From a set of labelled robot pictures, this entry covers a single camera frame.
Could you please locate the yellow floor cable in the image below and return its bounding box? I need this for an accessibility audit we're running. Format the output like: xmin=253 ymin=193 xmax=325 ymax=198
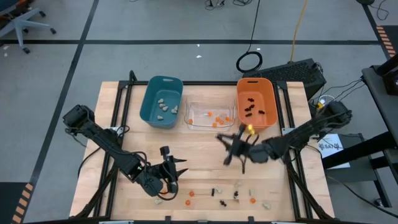
xmin=289 ymin=0 xmax=309 ymax=63

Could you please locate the blue office chair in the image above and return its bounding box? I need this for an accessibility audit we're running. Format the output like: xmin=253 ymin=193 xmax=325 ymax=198
xmin=0 ymin=0 xmax=57 ymax=54

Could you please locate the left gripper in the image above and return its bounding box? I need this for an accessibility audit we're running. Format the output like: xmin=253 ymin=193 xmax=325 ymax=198
xmin=136 ymin=145 xmax=190 ymax=198

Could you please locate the white paper sheet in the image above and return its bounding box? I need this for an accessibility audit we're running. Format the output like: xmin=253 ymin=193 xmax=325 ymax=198
xmin=316 ymin=133 xmax=351 ymax=170

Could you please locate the orange plastic bin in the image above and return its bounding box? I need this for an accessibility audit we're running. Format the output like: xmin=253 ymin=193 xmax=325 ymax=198
xmin=236 ymin=77 xmax=279 ymax=132

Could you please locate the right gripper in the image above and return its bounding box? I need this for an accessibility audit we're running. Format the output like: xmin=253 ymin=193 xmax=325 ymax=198
xmin=216 ymin=123 xmax=272 ymax=166

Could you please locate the black computer tower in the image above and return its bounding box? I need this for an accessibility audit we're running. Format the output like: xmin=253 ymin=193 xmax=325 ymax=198
xmin=242 ymin=58 xmax=327 ymax=100

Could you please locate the teal plastic bin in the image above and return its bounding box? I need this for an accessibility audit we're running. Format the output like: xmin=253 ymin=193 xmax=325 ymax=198
xmin=139 ymin=75 xmax=184 ymax=129

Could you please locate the black coiled floor cable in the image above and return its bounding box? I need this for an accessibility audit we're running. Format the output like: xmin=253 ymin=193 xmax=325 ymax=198
xmin=235 ymin=0 xmax=264 ymax=74

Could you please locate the black side table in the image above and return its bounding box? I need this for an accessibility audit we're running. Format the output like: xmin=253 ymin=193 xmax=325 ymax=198
xmin=322 ymin=63 xmax=398 ymax=218

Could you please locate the black cable bundle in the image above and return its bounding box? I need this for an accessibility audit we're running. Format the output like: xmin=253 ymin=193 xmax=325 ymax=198
xmin=203 ymin=0 xmax=254 ymax=7

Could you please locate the clear plastic bin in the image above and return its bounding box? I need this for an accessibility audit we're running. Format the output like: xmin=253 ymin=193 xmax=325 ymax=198
xmin=183 ymin=95 xmax=236 ymax=132

